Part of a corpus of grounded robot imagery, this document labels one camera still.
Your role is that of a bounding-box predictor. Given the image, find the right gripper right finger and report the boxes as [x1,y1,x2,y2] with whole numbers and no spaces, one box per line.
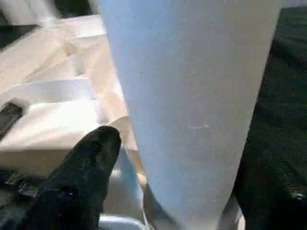
[234,138,307,230]

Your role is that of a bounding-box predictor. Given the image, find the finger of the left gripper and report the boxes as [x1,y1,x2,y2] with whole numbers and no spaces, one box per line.
[0,102,24,138]

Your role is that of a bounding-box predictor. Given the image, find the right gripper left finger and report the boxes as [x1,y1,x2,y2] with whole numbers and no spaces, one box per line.
[24,126,122,230]

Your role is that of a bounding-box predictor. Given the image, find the white plastic table top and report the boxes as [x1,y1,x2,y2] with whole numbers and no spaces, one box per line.
[0,14,245,230]

